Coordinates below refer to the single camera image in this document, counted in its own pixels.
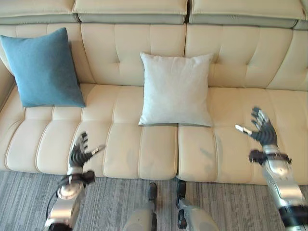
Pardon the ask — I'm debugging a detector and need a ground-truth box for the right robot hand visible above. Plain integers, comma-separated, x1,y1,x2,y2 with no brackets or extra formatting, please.
234,105,279,146

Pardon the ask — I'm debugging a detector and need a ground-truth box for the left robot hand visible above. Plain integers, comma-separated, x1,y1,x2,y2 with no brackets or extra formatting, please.
68,131,106,168

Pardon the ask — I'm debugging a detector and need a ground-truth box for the cream leather sofa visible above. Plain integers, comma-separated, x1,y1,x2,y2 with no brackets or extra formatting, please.
0,0,308,186

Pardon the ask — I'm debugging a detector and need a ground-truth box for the left silver robot leg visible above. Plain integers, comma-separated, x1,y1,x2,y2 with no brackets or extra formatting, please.
122,181,158,231

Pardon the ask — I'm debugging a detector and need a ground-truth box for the grey striped carpet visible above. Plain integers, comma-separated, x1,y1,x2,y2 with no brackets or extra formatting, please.
0,169,308,231

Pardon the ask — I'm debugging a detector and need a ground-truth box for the blue square cushion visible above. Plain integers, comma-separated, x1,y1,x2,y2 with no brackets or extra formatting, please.
0,27,86,108

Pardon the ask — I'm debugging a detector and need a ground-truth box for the light grey square cushion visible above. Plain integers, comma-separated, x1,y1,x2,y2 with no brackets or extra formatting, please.
138,52,215,128

